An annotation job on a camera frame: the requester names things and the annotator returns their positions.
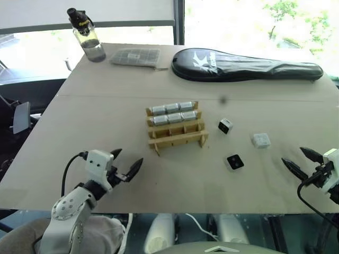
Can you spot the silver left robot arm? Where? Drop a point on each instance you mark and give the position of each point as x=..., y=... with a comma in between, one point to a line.
x=69, y=211

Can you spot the white robot leg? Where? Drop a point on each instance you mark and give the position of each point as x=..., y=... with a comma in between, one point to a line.
x=233, y=228
x=159, y=232

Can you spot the wooden rack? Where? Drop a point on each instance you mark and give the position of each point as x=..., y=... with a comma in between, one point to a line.
x=177, y=139

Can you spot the dark window frame post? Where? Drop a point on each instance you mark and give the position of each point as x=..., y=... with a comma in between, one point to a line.
x=179, y=22

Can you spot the clear water bottle black cap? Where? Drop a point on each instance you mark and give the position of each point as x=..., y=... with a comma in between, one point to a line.
x=88, y=39

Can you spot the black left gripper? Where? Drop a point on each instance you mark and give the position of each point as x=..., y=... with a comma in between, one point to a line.
x=115, y=176

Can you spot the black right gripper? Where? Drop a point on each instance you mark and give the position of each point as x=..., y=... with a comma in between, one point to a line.
x=319, y=176

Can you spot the black racket bag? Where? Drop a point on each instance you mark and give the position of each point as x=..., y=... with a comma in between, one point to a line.
x=227, y=66

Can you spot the white roller blind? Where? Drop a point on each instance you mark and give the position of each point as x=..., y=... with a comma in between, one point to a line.
x=87, y=10

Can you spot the grey flat panel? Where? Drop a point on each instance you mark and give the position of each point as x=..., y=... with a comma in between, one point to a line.
x=21, y=117

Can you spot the clear plastic compartment box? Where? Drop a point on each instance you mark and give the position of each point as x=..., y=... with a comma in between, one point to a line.
x=135, y=56

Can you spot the grey robot torso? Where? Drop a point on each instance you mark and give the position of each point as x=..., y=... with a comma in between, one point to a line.
x=217, y=248

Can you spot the grey cloth bundle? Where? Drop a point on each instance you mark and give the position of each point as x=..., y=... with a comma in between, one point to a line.
x=103, y=232

